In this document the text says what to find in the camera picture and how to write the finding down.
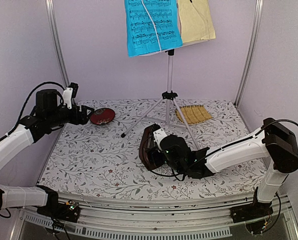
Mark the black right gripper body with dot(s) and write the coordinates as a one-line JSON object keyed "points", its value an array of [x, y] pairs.
{"points": [[152, 155]]}

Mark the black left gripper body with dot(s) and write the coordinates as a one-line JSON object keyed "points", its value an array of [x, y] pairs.
{"points": [[56, 119]]}

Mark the dark red wooden metronome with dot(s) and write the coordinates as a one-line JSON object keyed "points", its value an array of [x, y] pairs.
{"points": [[146, 144]]}

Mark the white tripod music stand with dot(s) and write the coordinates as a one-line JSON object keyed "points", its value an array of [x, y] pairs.
{"points": [[169, 96]]}

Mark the blue sheet music page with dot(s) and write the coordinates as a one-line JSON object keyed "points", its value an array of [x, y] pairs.
{"points": [[152, 26]]}

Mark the yellow paper sheet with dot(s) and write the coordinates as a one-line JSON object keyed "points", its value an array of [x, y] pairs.
{"points": [[195, 21]]}

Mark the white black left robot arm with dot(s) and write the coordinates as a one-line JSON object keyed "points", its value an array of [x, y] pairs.
{"points": [[53, 109]]}

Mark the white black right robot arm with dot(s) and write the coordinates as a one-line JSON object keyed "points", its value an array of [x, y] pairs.
{"points": [[272, 140]]}

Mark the red floral round box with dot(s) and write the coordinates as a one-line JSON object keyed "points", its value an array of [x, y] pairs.
{"points": [[102, 116]]}

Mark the woven bamboo tray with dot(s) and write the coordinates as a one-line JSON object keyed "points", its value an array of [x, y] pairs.
{"points": [[195, 114]]}

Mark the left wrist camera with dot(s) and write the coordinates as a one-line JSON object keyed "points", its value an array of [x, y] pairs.
{"points": [[70, 93]]}

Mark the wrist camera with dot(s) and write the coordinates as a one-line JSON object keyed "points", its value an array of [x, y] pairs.
{"points": [[157, 134], [70, 93]]}

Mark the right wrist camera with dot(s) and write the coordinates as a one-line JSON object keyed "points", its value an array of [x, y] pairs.
{"points": [[157, 134]]}

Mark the front aluminium rail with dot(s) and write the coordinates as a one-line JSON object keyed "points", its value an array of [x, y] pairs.
{"points": [[191, 219]]}

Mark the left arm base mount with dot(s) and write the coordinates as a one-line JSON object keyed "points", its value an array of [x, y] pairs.
{"points": [[68, 211]]}

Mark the left aluminium frame post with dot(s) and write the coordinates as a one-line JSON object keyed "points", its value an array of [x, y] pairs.
{"points": [[56, 40]]}

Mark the aluminium frame post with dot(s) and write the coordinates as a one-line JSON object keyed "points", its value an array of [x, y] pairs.
{"points": [[250, 51], [56, 40]]}

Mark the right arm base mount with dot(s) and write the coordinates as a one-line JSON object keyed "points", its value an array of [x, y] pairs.
{"points": [[252, 211]]}

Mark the right aluminium frame post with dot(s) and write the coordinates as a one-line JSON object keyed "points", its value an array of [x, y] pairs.
{"points": [[250, 51]]}

